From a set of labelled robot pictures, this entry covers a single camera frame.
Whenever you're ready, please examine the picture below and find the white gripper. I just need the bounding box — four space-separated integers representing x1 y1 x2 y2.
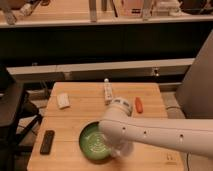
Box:
103 135 134 158

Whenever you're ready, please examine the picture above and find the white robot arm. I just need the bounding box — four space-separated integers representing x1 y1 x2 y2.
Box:
99 98 213 158

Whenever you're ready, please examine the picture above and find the green ceramic bowl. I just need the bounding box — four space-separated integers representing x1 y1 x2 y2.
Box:
79 122 111 162

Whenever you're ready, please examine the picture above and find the orange carrot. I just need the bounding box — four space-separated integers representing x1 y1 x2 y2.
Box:
135 97 143 113

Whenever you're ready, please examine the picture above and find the white bottle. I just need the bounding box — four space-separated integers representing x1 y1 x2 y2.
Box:
104 78 113 105

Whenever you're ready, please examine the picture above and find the black remote control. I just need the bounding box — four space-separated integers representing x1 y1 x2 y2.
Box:
40 130 55 155

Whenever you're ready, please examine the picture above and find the white sponge block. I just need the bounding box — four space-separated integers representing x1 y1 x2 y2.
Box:
57 93 70 109

